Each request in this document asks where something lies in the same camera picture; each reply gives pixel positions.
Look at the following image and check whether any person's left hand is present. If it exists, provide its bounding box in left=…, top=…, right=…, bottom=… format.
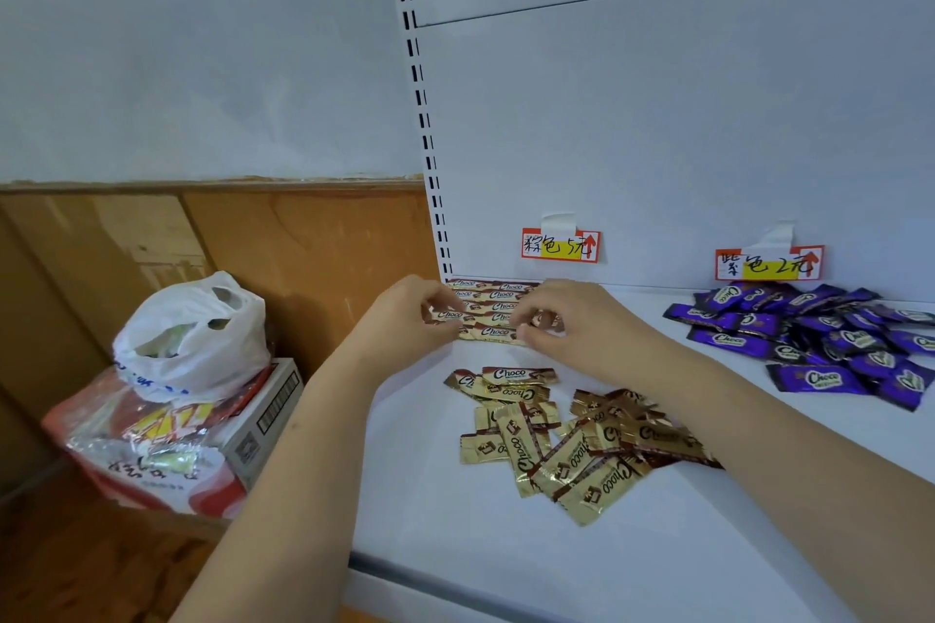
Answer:
left=355, top=274, right=470, bottom=383

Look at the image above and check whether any person's right hand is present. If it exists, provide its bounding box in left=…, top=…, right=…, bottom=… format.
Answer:
left=511, top=278, right=670, bottom=391

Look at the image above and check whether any gold chocolate snack packet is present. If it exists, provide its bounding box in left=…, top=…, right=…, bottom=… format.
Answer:
left=454, top=324, right=528, bottom=347

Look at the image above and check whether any person's left forearm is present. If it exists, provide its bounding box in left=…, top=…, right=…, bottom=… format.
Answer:
left=169, top=351, right=410, bottom=623

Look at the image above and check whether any person's right forearm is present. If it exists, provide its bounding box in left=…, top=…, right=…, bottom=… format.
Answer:
left=621, top=341, right=935, bottom=623

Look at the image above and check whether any neat row of gold packets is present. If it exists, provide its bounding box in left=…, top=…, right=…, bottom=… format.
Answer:
left=443, top=277, right=567, bottom=348

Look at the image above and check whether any red label with brown writing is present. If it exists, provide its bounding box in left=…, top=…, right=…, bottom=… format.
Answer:
left=522, top=211, right=602, bottom=265

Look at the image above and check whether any loose pile of gold packets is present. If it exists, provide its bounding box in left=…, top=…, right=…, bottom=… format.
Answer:
left=444, top=366, right=724, bottom=527

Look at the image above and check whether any white slotted shelf upright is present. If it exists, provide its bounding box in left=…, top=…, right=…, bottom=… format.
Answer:
left=381, top=0, right=457, bottom=284

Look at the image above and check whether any red and white cardboard box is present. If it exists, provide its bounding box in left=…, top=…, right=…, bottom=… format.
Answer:
left=41, top=358, right=305, bottom=520

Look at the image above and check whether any white metal shelf board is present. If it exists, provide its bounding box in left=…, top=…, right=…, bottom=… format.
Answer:
left=349, top=279, right=935, bottom=623

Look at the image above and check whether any red label with purple writing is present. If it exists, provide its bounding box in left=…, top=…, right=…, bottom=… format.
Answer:
left=715, top=222, right=825, bottom=281

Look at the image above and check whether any white plastic bag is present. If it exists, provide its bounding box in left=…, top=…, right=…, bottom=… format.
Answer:
left=112, top=271, right=270, bottom=406

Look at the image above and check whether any pile of purple candy packets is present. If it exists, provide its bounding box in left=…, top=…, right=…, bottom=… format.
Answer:
left=662, top=281, right=935, bottom=413

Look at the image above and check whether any clear bag of snack packs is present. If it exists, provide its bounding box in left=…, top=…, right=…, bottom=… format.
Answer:
left=66, top=392, right=224, bottom=483

